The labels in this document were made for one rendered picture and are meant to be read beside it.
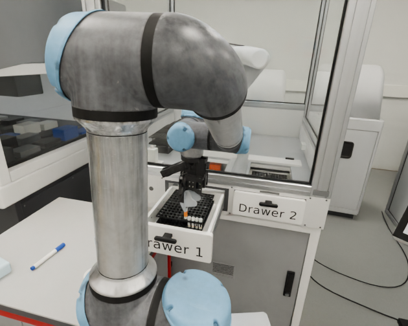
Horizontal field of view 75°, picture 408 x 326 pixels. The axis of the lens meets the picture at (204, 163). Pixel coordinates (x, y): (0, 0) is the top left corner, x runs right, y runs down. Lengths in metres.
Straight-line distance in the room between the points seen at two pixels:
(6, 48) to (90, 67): 1.09
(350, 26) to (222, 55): 0.75
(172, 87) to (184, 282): 0.33
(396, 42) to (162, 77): 4.18
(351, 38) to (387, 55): 3.35
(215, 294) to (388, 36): 4.13
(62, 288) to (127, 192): 0.66
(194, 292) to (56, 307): 0.56
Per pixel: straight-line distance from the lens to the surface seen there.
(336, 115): 1.06
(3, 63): 1.41
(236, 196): 1.14
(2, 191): 1.44
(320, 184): 1.13
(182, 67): 0.31
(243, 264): 1.38
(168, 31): 0.32
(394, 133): 4.59
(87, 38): 0.36
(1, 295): 1.08
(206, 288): 0.51
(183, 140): 0.69
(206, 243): 0.88
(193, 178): 0.86
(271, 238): 1.27
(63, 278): 1.05
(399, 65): 4.44
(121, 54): 0.33
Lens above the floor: 1.45
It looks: 22 degrees down
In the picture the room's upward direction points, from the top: 2 degrees clockwise
